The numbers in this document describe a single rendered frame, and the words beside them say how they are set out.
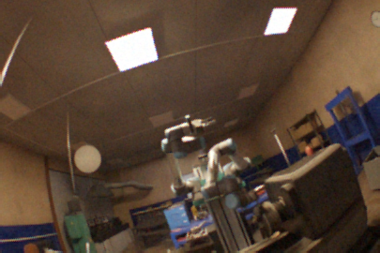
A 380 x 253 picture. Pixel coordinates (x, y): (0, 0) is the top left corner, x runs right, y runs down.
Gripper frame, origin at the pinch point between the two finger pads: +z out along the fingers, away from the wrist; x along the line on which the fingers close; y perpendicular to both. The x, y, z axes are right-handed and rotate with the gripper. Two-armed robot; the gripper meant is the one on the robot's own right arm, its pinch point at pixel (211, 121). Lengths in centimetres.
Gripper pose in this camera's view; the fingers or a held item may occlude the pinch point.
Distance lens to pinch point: 122.8
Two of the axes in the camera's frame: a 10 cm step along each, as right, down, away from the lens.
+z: 9.4, -3.1, 1.3
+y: 2.7, 9.2, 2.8
